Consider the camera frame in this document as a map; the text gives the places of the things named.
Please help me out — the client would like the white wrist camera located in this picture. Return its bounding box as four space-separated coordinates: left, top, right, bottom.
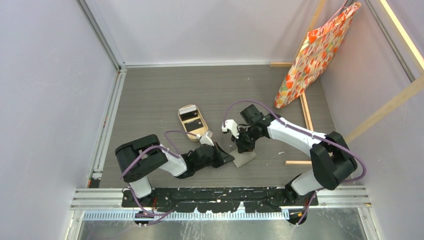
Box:
196 130 214 146
221 119 240 139

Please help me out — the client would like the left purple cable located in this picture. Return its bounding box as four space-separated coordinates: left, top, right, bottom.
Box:
119 130 200 227

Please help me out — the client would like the orange floral fabric bag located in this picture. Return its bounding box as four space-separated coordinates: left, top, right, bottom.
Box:
274 2 362 109

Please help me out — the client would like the beige card holder wallet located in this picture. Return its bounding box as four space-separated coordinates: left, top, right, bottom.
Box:
229 149 257 168

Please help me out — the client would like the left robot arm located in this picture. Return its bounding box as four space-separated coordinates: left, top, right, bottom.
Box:
115 133 235 207

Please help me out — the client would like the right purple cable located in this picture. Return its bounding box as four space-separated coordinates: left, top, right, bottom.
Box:
223 99 368 226

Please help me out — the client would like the gold oval tray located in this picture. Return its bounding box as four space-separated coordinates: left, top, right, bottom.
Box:
177 104 209 142

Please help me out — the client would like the black VIP credit card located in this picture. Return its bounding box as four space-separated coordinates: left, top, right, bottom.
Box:
184 118 204 132

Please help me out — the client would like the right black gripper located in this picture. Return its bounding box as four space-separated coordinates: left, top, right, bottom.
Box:
231 125 259 153

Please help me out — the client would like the aluminium rail frame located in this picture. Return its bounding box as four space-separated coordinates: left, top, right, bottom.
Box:
66 0 382 240

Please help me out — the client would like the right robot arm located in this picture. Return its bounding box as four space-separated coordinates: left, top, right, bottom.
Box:
221 104 358 205

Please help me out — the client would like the wooden frame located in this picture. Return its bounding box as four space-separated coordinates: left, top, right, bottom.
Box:
269 0 424 166

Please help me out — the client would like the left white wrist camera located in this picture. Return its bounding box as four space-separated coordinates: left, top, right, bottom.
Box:
196 130 214 146

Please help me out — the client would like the purple cable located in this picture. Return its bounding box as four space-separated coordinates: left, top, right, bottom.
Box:
119 130 200 227
223 99 368 226

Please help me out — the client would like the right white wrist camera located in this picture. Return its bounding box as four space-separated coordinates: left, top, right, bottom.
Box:
221 119 240 139

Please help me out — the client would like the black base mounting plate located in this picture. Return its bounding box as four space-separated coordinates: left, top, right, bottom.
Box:
121 186 318 214

